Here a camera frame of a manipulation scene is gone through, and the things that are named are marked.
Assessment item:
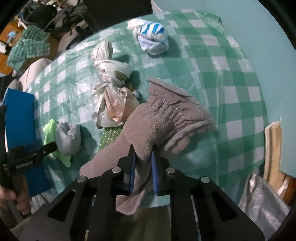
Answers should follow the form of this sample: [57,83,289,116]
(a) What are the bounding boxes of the grey sock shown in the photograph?
[55,122,81,156]

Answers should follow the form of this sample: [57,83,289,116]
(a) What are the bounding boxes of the green checkered cloth on box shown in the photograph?
[6,25,50,70]

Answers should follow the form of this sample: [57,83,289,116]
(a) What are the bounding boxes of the black office chair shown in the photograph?
[21,1,100,50]

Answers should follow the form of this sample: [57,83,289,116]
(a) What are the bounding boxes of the left hand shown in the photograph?
[1,174,31,215]

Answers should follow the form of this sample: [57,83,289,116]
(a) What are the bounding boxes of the black cabinet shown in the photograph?
[83,0,152,33]

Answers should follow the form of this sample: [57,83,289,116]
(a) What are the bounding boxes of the blue striped white plastic bag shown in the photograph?
[127,18,169,56]

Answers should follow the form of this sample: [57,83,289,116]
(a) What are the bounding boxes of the grey fleece cloth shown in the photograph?
[80,78,215,215]

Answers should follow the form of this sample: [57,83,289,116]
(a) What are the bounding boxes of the light green cloth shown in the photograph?
[43,119,72,168]

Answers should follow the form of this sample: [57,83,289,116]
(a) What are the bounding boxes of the silver plastic bag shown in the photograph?
[238,173,290,240]

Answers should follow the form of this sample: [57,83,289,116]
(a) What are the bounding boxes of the bed with grey sheet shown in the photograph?
[8,58,52,91]

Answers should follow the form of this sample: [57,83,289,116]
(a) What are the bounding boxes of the wooden boards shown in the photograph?
[263,121,295,206]

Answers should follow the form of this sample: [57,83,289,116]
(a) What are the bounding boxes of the green checkered tablecloth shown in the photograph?
[27,10,267,202]

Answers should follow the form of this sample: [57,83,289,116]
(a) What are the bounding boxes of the green glitter cloth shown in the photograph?
[99,126,123,150]

